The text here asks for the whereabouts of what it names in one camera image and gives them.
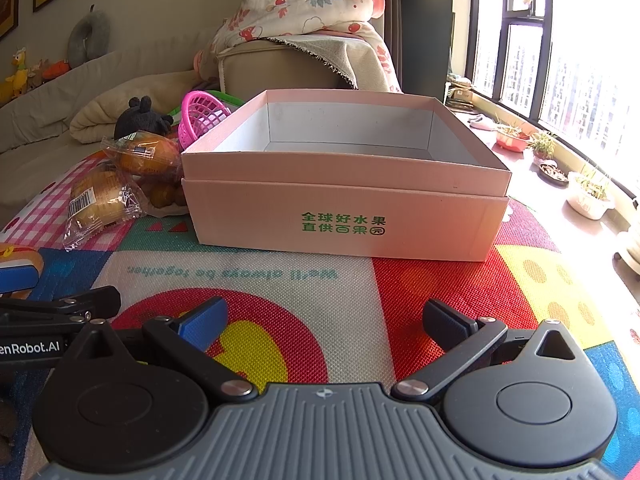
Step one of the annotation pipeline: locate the colourful patterned play mat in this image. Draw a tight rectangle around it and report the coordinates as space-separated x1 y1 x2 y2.
1 157 639 479

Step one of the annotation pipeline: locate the wrapped bread bun front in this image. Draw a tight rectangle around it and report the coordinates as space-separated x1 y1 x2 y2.
63 160 144 252

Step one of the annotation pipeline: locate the beige rolled blanket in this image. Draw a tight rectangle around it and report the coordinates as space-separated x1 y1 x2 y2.
68 69 212 146

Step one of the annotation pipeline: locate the wrapped orange bread bun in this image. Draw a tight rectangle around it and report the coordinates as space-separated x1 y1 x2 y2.
101 130 181 179

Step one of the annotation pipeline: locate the pink cardboard box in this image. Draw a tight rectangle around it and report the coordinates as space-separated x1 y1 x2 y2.
182 89 511 261

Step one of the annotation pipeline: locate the dark round dish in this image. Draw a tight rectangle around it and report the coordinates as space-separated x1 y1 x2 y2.
538 164 570 188

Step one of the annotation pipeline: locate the white planter with succulents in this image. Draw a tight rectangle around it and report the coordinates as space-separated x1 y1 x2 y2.
566 171 615 221

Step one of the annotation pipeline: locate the yellow plush duck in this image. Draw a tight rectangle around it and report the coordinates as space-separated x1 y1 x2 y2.
0 48 28 106

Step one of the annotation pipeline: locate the red flower pot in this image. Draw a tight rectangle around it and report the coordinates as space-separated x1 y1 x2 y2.
496 126 529 153

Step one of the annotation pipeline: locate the black plush toy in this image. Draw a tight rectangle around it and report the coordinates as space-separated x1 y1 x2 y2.
114 96 174 140

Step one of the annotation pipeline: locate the small potted green plant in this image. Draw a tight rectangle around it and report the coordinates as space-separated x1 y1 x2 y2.
529 130 555 166

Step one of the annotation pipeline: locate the pink plastic basket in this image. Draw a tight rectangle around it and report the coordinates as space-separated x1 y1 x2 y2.
178 90 231 150

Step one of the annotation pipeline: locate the grey neck pillow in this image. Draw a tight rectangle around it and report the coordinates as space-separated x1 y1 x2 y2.
67 9 111 68

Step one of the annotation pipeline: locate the beige upholstered ottoman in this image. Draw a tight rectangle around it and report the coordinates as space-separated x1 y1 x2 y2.
218 40 352 101

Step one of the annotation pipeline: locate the floral folded quilt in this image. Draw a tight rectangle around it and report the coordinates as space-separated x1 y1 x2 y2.
193 0 401 93

